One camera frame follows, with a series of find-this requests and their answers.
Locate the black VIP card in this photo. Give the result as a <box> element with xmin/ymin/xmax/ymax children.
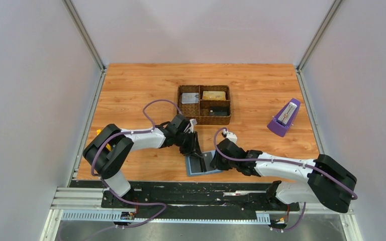
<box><xmin>189</xmin><ymin>153</ymin><xmax>215</xmax><ymax>174</ymax></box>
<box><xmin>209</xmin><ymin>106</ymin><xmax>230</xmax><ymax>116</ymax></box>

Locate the yellow toy block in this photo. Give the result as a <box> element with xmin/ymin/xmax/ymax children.
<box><xmin>96</xmin><ymin>129</ymin><xmax>112</xmax><ymax>151</ymax></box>

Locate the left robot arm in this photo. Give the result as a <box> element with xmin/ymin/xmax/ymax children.
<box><xmin>82</xmin><ymin>114</ymin><xmax>204</xmax><ymax>207</ymax></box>

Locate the aluminium frame rail left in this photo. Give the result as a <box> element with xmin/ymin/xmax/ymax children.
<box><xmin>39</xmin><ymin>1</ymin><xmax>107</xmax><ymax>240</ymax></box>

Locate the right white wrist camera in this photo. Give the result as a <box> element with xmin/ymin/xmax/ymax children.
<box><xmin>222</xmin><ymin>130</ymin><xmax>238</xmax><ymax>144</ymax></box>

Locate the teal leather card holder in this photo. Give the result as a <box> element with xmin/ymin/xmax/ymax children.
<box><xmin>184</xmin><ymin>150</ymin><xmax>224</xmax><ymax>178</ymax></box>

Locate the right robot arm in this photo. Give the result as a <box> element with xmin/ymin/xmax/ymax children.
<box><xmin>212</xmin><ymin>138</ymin><xmax>358</xmax><ymax>213</ymax></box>

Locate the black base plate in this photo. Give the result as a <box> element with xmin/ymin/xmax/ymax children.
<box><xmin>69</xmin><ymin>180</ymin><xmax>301</xmax><ymax>221</ymax></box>

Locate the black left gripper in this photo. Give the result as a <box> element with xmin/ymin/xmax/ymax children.
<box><xmin>174</xmin><ymin>131</ymin><xmax>204</xmax><ymax>159</ymax></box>

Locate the brown woven divided basket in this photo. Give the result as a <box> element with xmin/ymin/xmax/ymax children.
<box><xmin>177</xmin><ymin>85</ymin><xmax>231</xmax><ymax>125</ymax></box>

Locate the aluminium frame rail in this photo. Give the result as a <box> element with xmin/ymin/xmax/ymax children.
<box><xmin>296</xmin><ymin>1</ymin><xmax>363</xmax><ymax>240</ymax></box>
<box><xmin>39</xmin><ymin>1</ymin><xmax>107</xmax><ymax>240</ymax></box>

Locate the gold card in basket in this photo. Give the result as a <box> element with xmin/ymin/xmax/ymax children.
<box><xmin>202</xmin><ymin>91</ymin><xmax>227</xmax><ymax>100</ymax></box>

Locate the purple metronome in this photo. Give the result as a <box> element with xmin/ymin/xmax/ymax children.
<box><xmin>267</xmin><ymin>98</ymin><xmax>301</xmax><ymax>138</ymax></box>

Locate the white slotted cable duct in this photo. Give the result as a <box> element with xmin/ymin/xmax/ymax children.
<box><xmin>61</xmin><ymin>210</ymin><xmax>270</xmax><ymax>225</ymax></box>

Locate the silver card in basket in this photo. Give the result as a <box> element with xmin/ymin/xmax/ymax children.
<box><xmin>181</xmin><ymin>92</ymin><xmax>200</xmax><ymax>104</ymax></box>

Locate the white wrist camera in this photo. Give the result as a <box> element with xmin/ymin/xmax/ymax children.
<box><xmin>184</xmin><ymin>118</ymin><xmax>197</xmax><ymax>133</ymax></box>
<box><xmin>222</xmin><ymin>130</ymin><xmax>238</xmax><ymax>144</ymax></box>

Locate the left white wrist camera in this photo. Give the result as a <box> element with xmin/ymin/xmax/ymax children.
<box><xmin>184</xmin><ymin>118</ymin><xmax>197</xmax><ymax>133</ymax></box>

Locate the aluminium frame rail right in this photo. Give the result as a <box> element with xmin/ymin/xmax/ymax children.
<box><xmin>296</xmin><ymin>1</ymin><xmax>363</xmax><ymax>240</ymax></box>

